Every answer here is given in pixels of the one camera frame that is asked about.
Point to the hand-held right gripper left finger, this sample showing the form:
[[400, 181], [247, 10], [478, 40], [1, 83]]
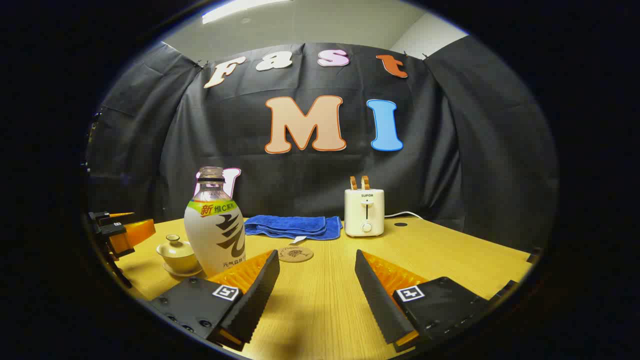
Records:
[[257, 295]]

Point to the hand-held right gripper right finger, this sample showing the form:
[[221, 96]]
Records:
[[375, 295]]

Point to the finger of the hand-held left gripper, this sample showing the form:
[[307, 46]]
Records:
[[112, 230], [99, 217]]

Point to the round cork coaster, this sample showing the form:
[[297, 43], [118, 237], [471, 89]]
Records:
[[295, 254]]

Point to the cream teacup lid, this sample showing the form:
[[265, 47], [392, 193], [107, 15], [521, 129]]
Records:
[[174, 246]]

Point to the cream ceramic teacup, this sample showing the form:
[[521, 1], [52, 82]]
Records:
[[180, 262]]

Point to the white label water bottle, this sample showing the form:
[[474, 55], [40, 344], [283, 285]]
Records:
[[210, 235]]

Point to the white towel tag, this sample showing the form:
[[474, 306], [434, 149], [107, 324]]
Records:
[[298, 240]]

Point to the blue folded towel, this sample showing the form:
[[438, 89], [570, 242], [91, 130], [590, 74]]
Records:
[[290, 225]]

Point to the white toaster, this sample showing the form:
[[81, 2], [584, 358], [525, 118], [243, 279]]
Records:
[[357, 215]]

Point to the toast slice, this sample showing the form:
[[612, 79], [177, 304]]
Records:
[[365, 182], [353, 183]]

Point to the black backdrop cloth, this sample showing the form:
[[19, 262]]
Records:
[[300, 180]]

